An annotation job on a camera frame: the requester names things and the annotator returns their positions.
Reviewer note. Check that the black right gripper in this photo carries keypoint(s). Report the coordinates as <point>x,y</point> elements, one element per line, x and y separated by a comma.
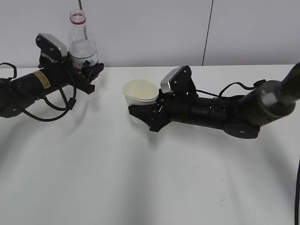
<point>170,107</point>

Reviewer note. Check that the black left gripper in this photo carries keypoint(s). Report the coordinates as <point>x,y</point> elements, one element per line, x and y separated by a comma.
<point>64,73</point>

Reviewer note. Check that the white paper cup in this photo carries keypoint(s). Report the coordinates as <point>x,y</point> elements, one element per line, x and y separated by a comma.
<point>140,92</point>

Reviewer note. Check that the clear Nongfu Spring water bottle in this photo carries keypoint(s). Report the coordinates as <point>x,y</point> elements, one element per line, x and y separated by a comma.
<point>81,46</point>

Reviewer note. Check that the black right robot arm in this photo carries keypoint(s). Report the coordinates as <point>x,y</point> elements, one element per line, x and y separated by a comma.
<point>240,116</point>

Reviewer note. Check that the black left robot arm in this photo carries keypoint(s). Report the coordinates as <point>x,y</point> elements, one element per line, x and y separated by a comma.
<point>18,93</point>

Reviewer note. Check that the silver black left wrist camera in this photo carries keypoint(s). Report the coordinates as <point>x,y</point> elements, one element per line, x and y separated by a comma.
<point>51,48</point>

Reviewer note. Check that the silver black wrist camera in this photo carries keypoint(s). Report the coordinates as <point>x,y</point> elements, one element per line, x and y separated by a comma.
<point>51,48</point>
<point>178,81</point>

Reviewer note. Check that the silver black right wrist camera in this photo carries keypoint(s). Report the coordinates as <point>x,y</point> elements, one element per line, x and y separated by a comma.
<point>178,81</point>

